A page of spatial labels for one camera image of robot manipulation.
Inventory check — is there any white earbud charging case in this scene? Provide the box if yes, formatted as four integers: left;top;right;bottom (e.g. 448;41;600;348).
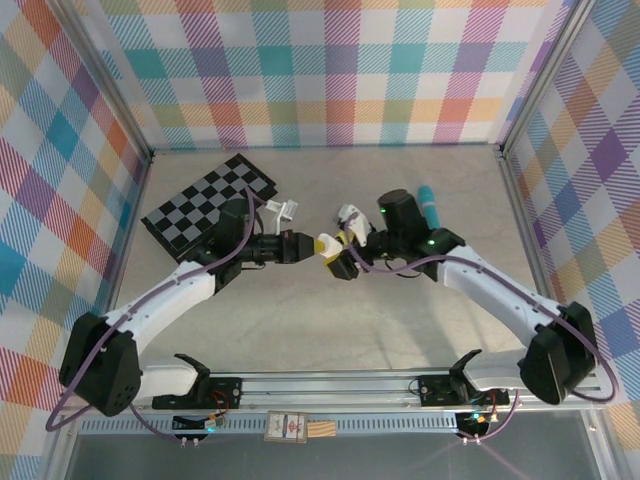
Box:
316;231;347;260

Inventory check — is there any teal marker pen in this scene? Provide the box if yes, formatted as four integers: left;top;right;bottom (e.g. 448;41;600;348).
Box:
417;185;442;230

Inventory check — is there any black grey folding chessboard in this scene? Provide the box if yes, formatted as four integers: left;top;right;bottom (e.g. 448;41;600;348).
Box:
141;153;280;262

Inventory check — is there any small label card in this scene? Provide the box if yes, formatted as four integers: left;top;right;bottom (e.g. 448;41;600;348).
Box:
264;410;308;444

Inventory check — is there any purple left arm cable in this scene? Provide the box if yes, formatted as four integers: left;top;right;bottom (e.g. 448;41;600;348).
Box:
45;188;266;446

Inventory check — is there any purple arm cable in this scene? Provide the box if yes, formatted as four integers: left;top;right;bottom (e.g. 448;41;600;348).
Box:
344;212;619;446
45;188;266;446

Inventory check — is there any aluminium side rail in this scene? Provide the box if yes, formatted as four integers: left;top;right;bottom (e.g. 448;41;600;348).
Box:
102;149;155;321
499;148;572;331

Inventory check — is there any long aluminium mounting rail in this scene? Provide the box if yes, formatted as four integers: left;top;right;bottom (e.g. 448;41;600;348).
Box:
134;372;609;416

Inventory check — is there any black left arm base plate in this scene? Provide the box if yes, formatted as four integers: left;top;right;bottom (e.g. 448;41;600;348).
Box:
151;377;245;410

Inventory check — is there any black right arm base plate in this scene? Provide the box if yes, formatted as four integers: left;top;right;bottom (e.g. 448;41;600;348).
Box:
417;374;511;407

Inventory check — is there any grey slotted cable duct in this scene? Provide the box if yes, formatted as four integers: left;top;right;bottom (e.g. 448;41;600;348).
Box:
79;417;464;436

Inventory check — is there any aluminium frame post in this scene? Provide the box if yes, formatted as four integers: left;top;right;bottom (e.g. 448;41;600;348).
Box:
498;0;599;157
59;0;154;161

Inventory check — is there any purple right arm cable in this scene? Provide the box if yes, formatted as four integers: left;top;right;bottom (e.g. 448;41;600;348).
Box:
344;212;619;446

